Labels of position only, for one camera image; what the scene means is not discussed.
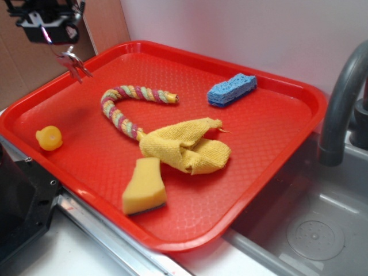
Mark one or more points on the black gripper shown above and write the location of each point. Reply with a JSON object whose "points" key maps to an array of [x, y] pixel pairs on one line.
{"points": [[48, 22]]}

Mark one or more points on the silver key bunch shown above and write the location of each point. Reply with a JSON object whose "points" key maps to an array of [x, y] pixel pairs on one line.
{"points": [[74, 64]]}

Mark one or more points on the small yellow rubber duck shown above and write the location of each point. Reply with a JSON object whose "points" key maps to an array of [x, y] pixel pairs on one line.
{"points": [[49, 138]]}

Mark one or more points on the red plastic tray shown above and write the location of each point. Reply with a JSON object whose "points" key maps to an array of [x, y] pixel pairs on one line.
{"points": [[222, 132]]}

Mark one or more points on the yellow microfibre cloth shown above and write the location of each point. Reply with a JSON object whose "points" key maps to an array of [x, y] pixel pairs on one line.
{"points": [[184, 147]]}

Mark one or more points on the blue sponge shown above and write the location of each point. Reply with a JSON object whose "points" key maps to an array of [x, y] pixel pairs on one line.
{"points": [[227, 92]]}

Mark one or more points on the yellow sponge wedge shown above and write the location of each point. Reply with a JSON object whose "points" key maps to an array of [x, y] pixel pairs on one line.
{"points": [[145, 190]]}

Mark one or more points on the grey sink faucet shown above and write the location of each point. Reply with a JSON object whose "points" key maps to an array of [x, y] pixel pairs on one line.
{"points": [[346, 111]]}

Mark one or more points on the grey sink basin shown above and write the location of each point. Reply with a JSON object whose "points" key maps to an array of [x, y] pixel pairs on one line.
{"points": [[309, 219]]}

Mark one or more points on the multicolour twisted rope toy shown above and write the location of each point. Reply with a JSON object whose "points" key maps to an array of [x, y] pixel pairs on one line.
{"points": [[119, 119]]}

